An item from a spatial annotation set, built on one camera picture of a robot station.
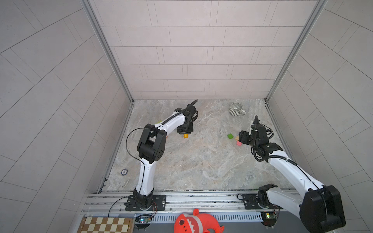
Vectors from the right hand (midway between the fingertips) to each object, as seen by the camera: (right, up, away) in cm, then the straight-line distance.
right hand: (242, 134), depth 86 cm
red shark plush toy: (-28, -33, -26) cm, 51 cm away
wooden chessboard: (-67, -36, -23) cm, 80 cm away
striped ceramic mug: (+3, +15, +22) cm, 27 cm away
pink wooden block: (-5, -4, -9) cm, 11 cm away
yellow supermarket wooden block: (-34, -2, +6) cm, 34 cm away
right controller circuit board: (+7, -37, -18) cm, 42 cm away
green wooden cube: (-4, -3, +11) cm, 12 cm away
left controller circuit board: (-52, -36, -21) cm, 66 cm away
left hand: (-31, +1, +10) cm, 32 cm away
